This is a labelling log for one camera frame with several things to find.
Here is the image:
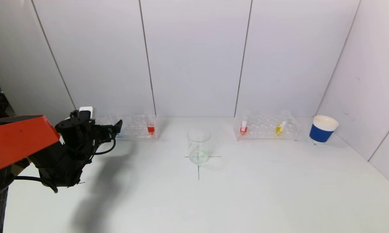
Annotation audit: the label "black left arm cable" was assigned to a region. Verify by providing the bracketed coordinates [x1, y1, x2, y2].
[15, 126, 117, 194]

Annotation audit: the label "clear glass beaker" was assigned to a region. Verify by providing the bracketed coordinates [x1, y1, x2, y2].
[187, 128, 211, 165]

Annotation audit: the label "blue white paper cup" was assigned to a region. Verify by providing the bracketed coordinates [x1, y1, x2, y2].
[309, 115, 339, 145]

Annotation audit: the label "red pigment test tube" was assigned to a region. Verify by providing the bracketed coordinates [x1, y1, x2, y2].
[146, 113, 157, 136]

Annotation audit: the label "white labelled red pigment tube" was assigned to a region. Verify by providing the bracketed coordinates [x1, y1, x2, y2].
[239, 110, 251, 135]

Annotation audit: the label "clear acrylic test tube rack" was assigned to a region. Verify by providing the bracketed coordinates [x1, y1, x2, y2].
[233, 115, 301, 141]
[108, 115, 159, 140]

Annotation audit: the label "yellow pigment test tube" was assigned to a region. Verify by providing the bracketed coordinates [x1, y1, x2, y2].
[275, 110, 290, 137]

